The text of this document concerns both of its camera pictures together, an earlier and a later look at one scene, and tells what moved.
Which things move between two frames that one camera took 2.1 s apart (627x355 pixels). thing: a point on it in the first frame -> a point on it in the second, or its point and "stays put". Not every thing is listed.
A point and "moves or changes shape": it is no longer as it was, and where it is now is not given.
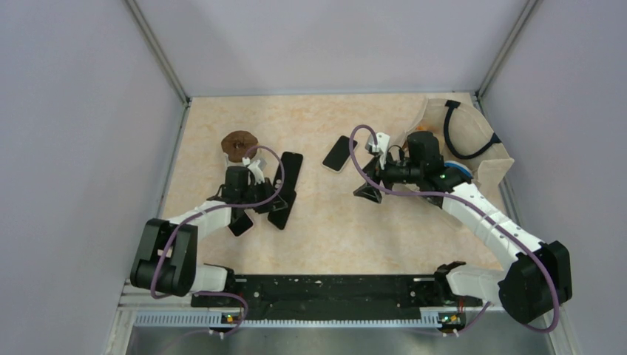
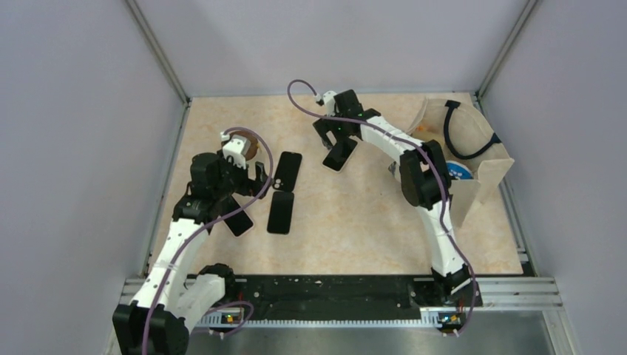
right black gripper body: [381, 171] -> [337, 126]
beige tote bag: [466, 136] stays put
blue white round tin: [458, 165] stays put
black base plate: [333, 296] stays put
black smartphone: [241, 225] stays put
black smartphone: [339, 154] stays put
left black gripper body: [260, 191] -> [245, 186]
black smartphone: [279, 217] moves or changes shape
